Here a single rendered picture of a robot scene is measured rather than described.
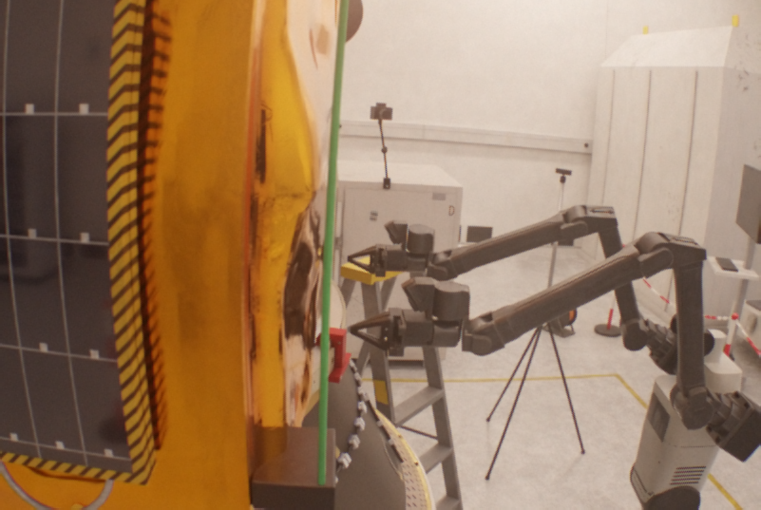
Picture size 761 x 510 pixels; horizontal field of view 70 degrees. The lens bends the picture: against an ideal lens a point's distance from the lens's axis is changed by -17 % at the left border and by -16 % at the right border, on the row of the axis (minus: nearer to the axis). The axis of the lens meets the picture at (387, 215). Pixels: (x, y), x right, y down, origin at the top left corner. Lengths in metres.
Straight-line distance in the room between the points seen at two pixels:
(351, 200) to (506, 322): 3.58
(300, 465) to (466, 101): 8.39
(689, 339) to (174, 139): 1.12
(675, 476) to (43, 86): 1.60
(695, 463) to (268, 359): 1.36
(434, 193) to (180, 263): 4.37
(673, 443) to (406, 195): 3.49
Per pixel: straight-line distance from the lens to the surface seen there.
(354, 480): 1.36
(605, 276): 1.21
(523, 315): 1.21
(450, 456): 3.07
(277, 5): 0.46
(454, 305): 1.19
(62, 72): 0.40
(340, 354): 1.30
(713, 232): 6.61
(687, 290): 1.28
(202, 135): 0.42
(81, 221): 0.41
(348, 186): 4.71
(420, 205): 4.76
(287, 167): 0.46
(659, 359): 1.85
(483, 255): 1.65
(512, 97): 8.98
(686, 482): 1.74
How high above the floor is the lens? 2.23
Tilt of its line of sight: 12 degrees down
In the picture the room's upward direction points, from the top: 4 degrees clockwise
